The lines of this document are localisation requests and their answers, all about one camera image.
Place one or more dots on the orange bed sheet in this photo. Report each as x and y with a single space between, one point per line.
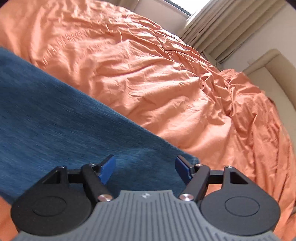
148 75

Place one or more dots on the beige padded headboard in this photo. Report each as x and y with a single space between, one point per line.
274 74

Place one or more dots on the window with dark frame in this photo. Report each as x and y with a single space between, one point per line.
188 7

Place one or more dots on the blue denim pants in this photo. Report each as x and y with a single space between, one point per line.
45 123

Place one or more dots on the beige curtain right of window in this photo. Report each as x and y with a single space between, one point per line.
221 27

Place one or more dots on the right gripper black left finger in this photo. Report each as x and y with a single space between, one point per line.
63 199

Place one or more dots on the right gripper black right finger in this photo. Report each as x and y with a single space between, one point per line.
228 199

